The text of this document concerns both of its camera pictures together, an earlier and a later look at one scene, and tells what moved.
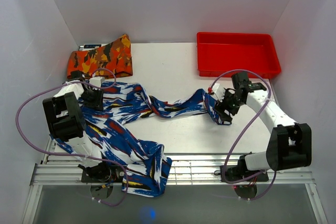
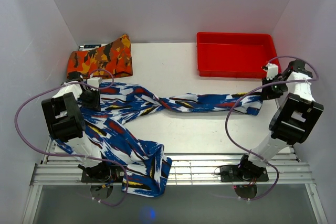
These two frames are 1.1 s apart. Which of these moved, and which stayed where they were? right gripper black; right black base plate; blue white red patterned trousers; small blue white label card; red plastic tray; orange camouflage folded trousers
Moved: blue white red patterned trousers; right gripper black
Stayed: orange camouflage folded trousers; right black base plate; small blue white label card; red plastic tray
